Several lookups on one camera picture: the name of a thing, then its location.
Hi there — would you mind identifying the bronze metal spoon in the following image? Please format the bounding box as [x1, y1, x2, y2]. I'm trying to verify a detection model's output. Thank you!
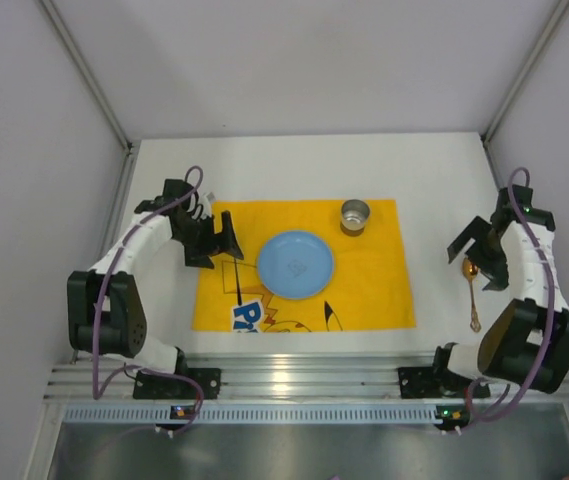
[461, 258, 482, 333]

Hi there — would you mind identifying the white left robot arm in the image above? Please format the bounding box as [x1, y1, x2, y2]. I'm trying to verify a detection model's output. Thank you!
[67, 179, 244, 376]

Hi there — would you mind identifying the perforated metal cable tray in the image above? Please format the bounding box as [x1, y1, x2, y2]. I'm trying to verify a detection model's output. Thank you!
[63, 403, 470, 426]

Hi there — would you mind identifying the steel cup with brown base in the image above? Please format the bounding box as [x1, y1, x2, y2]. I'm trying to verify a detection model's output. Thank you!
[340, 199, 371, 236]

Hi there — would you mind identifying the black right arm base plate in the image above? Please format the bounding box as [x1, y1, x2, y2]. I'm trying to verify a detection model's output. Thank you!
[397, 366, 470, 399]

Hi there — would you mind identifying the blue metal fork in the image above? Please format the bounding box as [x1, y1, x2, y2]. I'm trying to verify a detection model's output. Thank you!
[233, 257, 243, 306]

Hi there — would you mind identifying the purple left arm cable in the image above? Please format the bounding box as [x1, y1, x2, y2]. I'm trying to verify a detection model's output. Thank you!
[91, 165, 205, 436]

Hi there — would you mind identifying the aluminium table edge rail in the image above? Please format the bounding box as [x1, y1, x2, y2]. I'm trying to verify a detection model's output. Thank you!
[43, 352, 569, 404]

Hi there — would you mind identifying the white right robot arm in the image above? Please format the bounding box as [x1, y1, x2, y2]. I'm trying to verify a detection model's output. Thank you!
[433, 185, 569, 394]

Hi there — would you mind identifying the light blue plastic plate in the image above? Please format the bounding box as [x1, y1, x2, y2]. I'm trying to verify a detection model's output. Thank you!
[257, 230, 335, 300]

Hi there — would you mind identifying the yellow printed cloth mat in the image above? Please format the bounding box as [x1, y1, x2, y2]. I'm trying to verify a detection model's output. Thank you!
[192, 199, 415, 333]

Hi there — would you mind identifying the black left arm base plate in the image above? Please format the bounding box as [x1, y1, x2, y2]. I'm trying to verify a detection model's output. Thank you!
[133, 368, 222, 400]

